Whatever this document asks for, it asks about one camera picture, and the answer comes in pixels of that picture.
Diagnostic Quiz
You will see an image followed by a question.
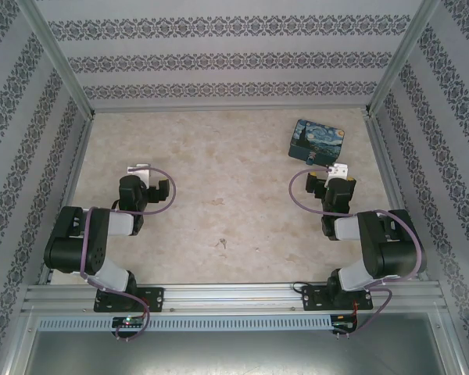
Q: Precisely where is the aluminium side rail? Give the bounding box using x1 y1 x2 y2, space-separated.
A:
363 115 431 282
37 116 95 285

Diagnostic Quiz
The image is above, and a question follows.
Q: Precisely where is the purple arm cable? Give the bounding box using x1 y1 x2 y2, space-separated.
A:
79 166 177 341
288 166 424 338

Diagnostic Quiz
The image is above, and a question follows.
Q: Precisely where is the circuit board with green light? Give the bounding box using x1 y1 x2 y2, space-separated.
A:
112 316 148 328

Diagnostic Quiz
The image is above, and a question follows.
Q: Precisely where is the aluminium frame post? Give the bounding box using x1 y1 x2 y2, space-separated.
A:
362 0 442 117
16 0 98 119

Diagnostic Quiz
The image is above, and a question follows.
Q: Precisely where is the aluminium back rail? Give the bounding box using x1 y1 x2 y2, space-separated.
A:
90 104 371 115

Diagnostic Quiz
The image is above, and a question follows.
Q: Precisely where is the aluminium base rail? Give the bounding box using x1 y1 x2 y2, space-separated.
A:
21 283 446 314

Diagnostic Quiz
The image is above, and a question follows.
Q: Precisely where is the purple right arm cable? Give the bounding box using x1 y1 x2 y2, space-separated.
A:
288 166 424 338

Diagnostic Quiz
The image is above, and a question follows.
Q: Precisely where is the starry night print tin box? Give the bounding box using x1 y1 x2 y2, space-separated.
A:
288 118 347 168

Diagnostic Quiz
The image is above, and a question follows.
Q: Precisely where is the slotted grey cable duct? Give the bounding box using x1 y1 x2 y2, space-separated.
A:
37 314 334 331

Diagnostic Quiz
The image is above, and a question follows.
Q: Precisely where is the grey sheet metal panel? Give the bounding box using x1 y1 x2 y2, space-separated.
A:
7 310 466 375

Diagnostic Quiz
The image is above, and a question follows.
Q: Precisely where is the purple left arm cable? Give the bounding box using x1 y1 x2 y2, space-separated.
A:
79 166 177 341

